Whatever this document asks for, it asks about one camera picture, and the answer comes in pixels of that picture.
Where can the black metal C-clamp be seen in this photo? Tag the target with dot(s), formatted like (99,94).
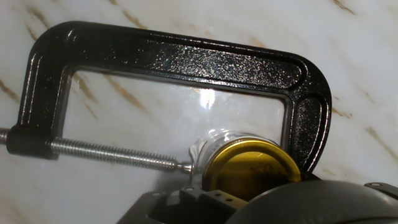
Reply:
(186,59)

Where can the clear glass jar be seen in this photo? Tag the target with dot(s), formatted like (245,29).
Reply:
(211,146)

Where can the gold metal jar lid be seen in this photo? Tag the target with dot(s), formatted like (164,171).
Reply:
(248,169)

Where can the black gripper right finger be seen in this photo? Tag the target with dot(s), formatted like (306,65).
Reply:
(385,189)

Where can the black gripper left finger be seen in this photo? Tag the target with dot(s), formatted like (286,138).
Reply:
(199,208)

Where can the marble pattern board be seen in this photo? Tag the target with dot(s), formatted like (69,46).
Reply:
(357,62)

